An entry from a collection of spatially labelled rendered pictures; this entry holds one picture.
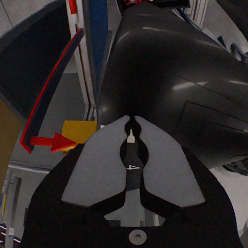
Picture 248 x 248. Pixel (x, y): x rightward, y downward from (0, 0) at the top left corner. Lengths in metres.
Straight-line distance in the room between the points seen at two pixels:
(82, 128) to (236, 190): 0.53
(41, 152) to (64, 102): 0.44
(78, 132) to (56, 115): 0.76
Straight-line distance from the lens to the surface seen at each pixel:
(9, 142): 0.50
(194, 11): 1.30
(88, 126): 0.45
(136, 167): 0.18
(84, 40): 0.45
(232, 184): 0.56
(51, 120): 1.18
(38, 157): 1.06
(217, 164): 0.24
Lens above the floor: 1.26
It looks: 37 degrees down
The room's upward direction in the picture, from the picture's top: 179 degrees counter-clockwise
